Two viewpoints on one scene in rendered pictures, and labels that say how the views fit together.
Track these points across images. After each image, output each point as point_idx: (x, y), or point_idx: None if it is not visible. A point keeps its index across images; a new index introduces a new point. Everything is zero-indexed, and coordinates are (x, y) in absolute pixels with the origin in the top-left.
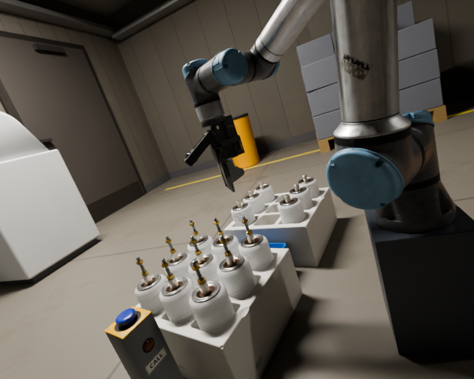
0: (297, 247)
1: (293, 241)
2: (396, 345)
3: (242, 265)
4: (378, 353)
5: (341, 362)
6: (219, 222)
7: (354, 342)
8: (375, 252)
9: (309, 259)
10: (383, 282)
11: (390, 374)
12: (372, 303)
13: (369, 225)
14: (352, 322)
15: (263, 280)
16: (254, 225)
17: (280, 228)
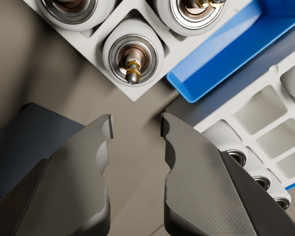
0: (183, 110)
1: (188, 114)
2: (30, 106)
3: (47, 12)
4: (36, 91)
5: (36, 62)
6: (211, 8)
7: (52, 82)
8: (0, 165)
9: (171, 108)
10: None
11: (17, 86)
12: (87, 117)
13: (1, 192)
14: (72, 92)
15: (72, 38)
16: (271, 86)
17: (208, 115)
